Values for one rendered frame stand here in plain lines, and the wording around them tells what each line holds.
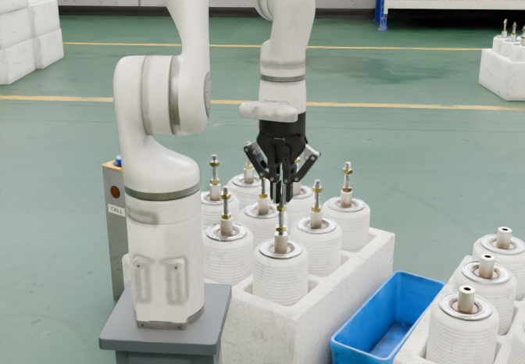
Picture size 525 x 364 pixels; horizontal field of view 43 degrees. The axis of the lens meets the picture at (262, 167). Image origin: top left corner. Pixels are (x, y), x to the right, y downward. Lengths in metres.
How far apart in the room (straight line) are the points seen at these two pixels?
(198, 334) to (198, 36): 0.36
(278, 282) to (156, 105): 0.48
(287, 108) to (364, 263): 0.42
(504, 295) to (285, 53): 0.50
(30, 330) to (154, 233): 0.71
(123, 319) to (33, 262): 0.88
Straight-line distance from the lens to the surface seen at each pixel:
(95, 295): 1.56
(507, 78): 3.37
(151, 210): 0.79
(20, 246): 1.84
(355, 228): 1.31
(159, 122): 0.75
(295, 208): 1.35
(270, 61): 1.02
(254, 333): 1.16
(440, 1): 5.59
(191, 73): 0.75
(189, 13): 0.78
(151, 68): 0.76
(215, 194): 1.35
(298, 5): 0.99
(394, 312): 1.42
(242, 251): 1.19
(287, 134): 1.04
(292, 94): 1.03
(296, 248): 1.15
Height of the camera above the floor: 0.77
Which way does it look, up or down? 20 degrees down
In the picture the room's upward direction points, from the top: straight up
